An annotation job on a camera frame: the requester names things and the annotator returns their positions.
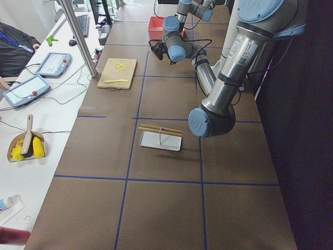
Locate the pink plastic bin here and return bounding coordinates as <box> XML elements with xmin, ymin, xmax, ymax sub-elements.
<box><xmin>148</xmin><ymin>16</ymin><xmax>185</xmax><ymax>40</ymax></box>

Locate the yellow plastic knife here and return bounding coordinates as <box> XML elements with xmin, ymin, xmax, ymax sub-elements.
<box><xmin>104</xmin><ymin>79</ymin><xmax>128</xmax><ymax>83</ymax></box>

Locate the black computer mouse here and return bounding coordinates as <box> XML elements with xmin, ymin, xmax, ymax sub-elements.
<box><xmin>69</xmin><ymin>39</ymin><xmax>77</xmax><ymax>46</ymax></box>

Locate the teach pendant near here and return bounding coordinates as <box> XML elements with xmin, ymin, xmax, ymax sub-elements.
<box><xmin>3</xmin><ymin>75</ymin><xmax>50</xmax><ymax>108</ymax></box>

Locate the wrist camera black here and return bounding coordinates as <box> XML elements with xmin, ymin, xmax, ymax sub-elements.
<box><xmin>150</xmin><ymin>46</ymin><xmax>164</xmax><ymax>60</ymax></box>

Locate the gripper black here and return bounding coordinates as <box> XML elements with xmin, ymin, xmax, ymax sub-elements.
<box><xmin>160</xmin><ymin>43</ymin><xmax>171</xmax><ymax>60</ymax></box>

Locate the seated person dark jacket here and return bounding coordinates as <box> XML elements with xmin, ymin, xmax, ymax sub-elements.
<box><xmin>1</xmin><ymin>22</ymin><xmax>41</xmax><ymax>78</ymax></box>

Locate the wooden rack rod outer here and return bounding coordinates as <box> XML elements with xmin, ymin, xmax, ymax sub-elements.
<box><xmin>139</xmin><ymin>124</ymin><xmax>182</xmax><ymax>133</ymax></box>

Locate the teach pendant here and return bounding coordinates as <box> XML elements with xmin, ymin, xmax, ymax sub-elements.
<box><xmin>35</xmin><ymin>53</ymin><xmax>72</xmax><ymax>78</ymax></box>
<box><xmin>3</xmin><ymin>75</ymin><xmax>50</xmax><ymax>108</ymax></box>

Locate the bamboo cutting board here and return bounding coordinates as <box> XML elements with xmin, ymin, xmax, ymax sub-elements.
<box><xmin>97</xmin><ymin>58</ymin><xmax>137</xmax><ymax>90</ymax></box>

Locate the green plastic clamp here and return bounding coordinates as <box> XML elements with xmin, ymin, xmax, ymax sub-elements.
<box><xmin>46</xmin><ymin>35</ymin><xmax>58</xmax><ymax>47</ymax></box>

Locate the wooden dustpan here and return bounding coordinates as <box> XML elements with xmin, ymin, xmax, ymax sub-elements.
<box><xmin>7</xmin><ymin>131</ymin><xmax>47</xmax><ymax>162</ymax></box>

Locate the white paper roll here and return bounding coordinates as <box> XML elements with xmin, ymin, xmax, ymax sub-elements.
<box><xmin>0</xmin><ymin>197</ymin><xmax>14</xmax><ymax>211</ymax></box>

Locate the aluminium camera post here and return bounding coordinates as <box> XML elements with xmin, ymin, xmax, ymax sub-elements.
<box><xmin>59</xmin><ymin>0</ymin><xmax>98</xmax><ymax>78</ymax></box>

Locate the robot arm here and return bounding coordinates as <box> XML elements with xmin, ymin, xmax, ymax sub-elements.
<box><xmin>159</xmin><ymin>1</ymin><xmax>241</xmax><ymax>101</ymax></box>
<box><xmin>188</xmin><ymin>1</ymin><xmax>308</xmax><ymax>138</ymax></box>

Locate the teach pendant far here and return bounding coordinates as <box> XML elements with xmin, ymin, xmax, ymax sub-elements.
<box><xmin>35</xmin><ymin>53</ymin><xmax>72</xmax><ymax>78</ymax></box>

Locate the black keyboard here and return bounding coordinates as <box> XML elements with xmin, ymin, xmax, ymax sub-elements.
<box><xmin>76</xmin><ymin>14</ymin><xmax>89</xmax><ymax>38</ymax></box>

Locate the wooden hand brush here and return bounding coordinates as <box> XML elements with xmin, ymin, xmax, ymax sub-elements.
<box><xmin>21</xmin><ymin>114</ymin><xmax>33</xmax><ymax>158</ymax></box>

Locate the red object at corner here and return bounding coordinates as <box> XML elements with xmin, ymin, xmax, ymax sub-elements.
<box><xmin>1</xmin><ymin>227</ymin><xmax>31</xmax><ymax>246</ymax></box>

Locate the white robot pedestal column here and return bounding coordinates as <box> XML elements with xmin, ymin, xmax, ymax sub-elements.
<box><xmin>212</xmin><ymin>0</ymin><xmax>239</xmax><ymax>77</ymax></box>

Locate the white rectangular tray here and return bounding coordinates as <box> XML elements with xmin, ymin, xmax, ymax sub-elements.
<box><xmin>139</xmin><ymin>131</ymin><xmax>182</xmax><ymax>152</ymax></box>

